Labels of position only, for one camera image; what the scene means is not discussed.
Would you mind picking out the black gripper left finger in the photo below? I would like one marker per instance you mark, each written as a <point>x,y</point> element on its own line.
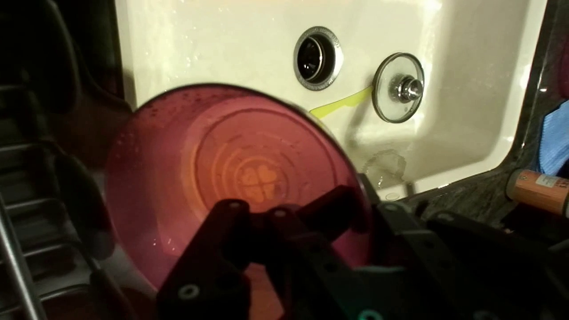
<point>226,268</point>

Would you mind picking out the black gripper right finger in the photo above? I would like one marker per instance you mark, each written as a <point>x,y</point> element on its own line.
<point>347,263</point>

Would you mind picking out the magenta plastic bowl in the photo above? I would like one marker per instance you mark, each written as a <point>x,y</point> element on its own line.
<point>189,149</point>

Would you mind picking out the grey dish rack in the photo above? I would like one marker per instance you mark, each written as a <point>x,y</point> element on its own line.
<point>61,104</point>

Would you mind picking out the yellow plastic stick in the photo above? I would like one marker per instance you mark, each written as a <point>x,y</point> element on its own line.
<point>347,103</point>

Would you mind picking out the white kitchen sink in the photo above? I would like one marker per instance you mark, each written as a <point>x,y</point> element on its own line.
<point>475,55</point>

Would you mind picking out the round sink strainer lid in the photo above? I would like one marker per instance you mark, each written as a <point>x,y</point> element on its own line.
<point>397,88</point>

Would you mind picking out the orange soap pump bottle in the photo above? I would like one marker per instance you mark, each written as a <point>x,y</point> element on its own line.
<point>539,191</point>

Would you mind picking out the blue dish cloth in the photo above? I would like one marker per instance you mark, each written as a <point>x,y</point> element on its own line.
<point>553,147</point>

